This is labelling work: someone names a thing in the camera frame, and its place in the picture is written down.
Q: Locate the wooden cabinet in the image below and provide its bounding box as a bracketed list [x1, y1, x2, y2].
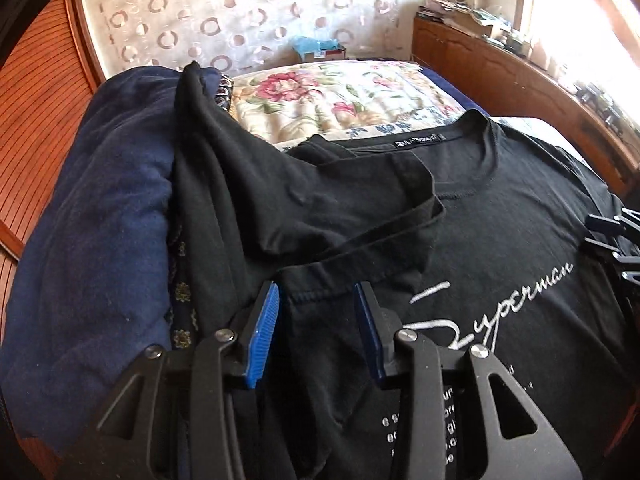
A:
[412, 15, 640, 201]

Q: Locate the window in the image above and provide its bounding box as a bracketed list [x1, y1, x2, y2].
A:
[515, 0, 640, 91]

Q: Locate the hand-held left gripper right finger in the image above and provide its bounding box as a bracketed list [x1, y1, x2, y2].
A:
[353, 282, 586, 480]

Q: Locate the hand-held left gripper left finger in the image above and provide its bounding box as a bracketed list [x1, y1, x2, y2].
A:
[55, 281, 281, 480]

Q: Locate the black printed T-shirt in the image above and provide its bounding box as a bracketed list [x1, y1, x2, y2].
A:
[172, 60, 640, 480]

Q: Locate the circle-patterned curtain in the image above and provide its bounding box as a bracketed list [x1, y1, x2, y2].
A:
[75, 0, 436, 81]

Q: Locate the dark gold-patterned cloth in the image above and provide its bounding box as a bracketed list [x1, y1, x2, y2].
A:
[162, 74, 238, 353]

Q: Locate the wooden headboard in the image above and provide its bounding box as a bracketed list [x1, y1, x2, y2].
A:
[0, 0, 106, 281]

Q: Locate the small dark box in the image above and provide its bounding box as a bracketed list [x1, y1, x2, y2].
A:
[305, 46, 348, 62]

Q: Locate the pink floral quilt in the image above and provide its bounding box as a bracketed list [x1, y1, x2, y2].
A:
[232, 60, 471, 146]

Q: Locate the clutter on cabinet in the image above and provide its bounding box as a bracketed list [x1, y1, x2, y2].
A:
[417, 0, 640, 131]

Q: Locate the folded navy blue cloth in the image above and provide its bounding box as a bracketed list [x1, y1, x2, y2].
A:
[0, 65, 221, 441]

